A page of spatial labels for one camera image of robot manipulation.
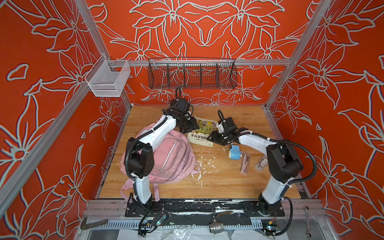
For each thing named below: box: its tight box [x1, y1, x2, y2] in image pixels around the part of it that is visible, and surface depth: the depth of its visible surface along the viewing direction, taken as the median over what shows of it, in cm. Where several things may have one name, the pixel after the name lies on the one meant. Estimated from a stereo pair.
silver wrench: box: [304, 206, 312, 239], surface depth 70 cm
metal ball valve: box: [209, 210, 234, 235], surface depth 67 cm
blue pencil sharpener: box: [230, 145, 244, 160], surface depth 89 cm
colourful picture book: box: [187, 116, 218, 147], surface depth 103 cm
